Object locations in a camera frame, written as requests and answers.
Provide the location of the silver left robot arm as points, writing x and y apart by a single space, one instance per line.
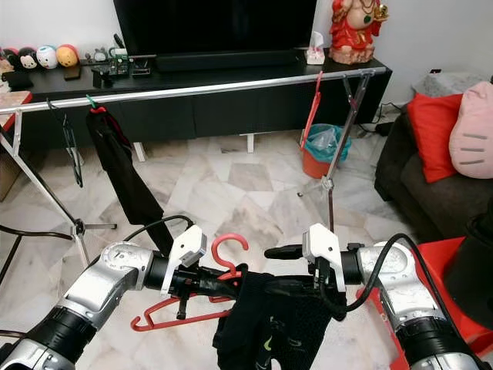
115 281

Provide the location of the black clothes pile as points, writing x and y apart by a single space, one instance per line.
474 277

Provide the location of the pink cat face cushion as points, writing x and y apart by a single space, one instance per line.
474 131

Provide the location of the red laughing Buddha statue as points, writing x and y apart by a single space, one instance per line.
358 32

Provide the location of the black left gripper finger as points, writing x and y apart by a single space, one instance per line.
233 274
243 290

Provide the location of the white round figure head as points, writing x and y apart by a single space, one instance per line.
47 58

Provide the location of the black clothes hanger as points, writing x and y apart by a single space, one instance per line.
65 127

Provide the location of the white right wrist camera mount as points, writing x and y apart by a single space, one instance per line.
322 247

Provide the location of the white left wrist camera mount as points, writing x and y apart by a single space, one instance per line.
189 247

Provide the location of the green circuit board device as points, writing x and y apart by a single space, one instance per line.
119 64

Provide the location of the black round figure head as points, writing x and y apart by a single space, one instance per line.
28 61

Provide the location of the black TV cabinet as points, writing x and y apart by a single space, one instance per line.
223 108

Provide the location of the red and green clothes hanger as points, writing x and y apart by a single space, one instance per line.
98 109

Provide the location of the dark brown sofa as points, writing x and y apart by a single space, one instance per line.
424 204

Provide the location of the silver clothes rail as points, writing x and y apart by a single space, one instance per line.
223 87

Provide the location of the black soundbar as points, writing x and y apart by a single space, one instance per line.
223 61

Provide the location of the red plastic stool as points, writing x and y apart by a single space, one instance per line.
479 339

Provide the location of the black T-shirt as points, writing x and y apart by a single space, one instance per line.
123 169

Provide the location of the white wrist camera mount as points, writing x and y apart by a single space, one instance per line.
189 247
322 247

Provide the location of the red cushion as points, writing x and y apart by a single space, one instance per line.
431 135

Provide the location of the red bin with green liner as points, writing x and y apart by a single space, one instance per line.
316 163

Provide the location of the white tissue box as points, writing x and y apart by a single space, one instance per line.
316 55

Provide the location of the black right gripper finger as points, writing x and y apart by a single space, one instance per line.
293 287
285 252

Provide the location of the black flat television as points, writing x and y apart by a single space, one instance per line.
212 27

